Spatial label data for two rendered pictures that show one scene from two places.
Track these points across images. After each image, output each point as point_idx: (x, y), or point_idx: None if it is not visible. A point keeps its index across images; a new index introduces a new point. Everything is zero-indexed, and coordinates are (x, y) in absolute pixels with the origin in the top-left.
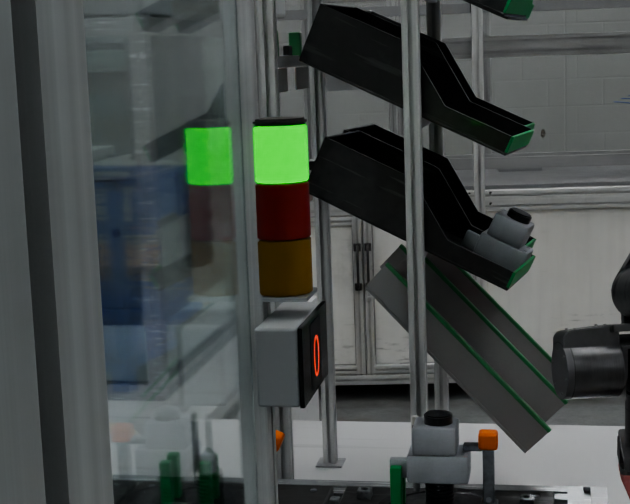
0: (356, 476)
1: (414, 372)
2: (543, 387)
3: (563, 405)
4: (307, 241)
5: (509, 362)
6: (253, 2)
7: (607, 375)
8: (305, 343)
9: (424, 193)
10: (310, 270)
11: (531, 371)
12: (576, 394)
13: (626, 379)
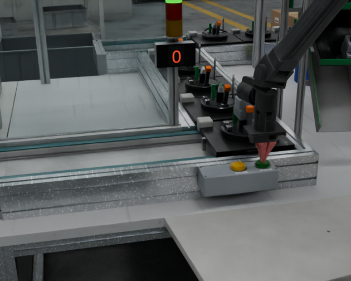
0: None
1: (297, 87)
2: None
3: None
4: (172, 21)
5: None
6: None
7: (244, 95)
8: (160, 50)
9: None
10: (174, 30)
11: None
12: (240, 98)
13: (252, 99)
